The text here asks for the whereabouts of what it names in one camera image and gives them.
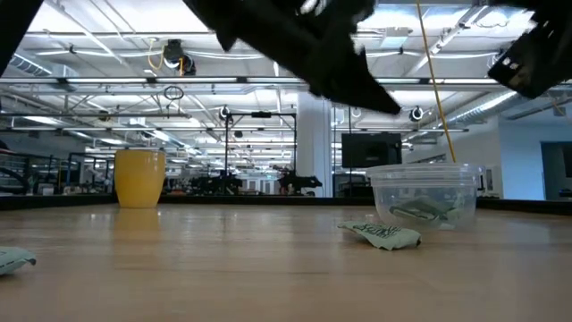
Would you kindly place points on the clear plastic round container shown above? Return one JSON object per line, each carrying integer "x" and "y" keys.
{"x": 424, "y": 179}

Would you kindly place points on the black background robot arm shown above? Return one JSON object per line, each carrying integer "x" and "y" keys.
{"x": 297, "y": 182}
{"x": 219, "y": 184}

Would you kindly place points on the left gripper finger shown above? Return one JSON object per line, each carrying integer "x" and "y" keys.
{"x": 348, "y": 80}

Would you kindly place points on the black background station frame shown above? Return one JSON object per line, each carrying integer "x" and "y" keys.
{"x": 226, "y": 147}

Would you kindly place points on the black monitor screen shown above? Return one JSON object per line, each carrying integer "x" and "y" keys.
{"x": 371, "y": 149}

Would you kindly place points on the yellow cup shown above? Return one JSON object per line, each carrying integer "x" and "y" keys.
{"x": 139, "y": 179}

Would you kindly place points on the green white sweetener packet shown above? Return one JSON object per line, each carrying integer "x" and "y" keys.
{"x": 384, "y": 234}
{"x": 13, "y": 259}
{"x": 418, "y": 209}
{"x": 456, "y": 203}

